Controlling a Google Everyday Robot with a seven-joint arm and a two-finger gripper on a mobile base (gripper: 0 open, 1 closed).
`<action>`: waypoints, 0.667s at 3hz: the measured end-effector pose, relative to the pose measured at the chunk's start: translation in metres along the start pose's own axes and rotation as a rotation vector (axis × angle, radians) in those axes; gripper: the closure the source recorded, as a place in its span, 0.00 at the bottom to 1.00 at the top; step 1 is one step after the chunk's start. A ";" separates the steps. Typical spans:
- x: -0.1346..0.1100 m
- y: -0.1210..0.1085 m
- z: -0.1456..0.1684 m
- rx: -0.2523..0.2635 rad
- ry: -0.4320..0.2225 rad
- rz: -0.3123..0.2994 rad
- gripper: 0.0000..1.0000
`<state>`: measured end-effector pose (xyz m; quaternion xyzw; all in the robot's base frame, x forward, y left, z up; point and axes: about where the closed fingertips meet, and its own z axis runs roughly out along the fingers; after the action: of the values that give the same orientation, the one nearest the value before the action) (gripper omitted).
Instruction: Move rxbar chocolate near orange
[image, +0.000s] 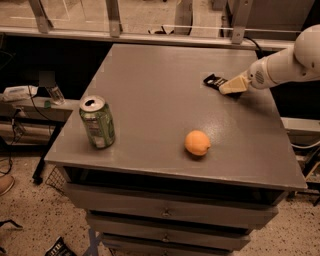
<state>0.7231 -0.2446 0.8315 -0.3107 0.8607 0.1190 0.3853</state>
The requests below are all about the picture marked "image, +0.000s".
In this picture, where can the orange fruit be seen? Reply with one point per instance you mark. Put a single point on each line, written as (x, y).
(197, 143)

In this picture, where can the middle grey drawer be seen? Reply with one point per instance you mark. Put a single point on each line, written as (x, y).
(167, 233)

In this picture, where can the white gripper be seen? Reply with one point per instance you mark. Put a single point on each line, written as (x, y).
(256, 77)

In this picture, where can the clear plastic bottle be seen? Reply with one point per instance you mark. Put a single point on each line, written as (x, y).
(56, 95)

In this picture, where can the white wipes packet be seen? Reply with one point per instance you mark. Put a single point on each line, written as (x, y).
(17, 93)

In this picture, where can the green soda can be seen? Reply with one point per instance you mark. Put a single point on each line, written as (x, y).
(97, 120)

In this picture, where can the grey drawer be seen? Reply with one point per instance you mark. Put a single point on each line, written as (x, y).
(167, 233)
(158, 248)
(170, 207)

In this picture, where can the metal window railing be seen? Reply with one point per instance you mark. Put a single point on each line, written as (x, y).
(241, 24)

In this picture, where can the black rxbar chocolate bar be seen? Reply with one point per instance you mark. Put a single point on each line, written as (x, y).
(215, 82)

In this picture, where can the black snack bag on floor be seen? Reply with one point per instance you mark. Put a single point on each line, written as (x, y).
(59, 248)

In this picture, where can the grey drawer cabinet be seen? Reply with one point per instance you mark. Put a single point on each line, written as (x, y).
(157, 96)

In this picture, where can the low grey side shelf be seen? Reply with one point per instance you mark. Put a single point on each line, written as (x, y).
(33, 111)

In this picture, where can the bottom grey drawer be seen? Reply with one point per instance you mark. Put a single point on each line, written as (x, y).
(158, 248)

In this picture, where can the top grey drawer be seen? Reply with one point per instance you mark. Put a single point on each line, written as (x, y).
(170, 207)

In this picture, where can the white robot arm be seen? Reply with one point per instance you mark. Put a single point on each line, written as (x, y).
(298, 63)

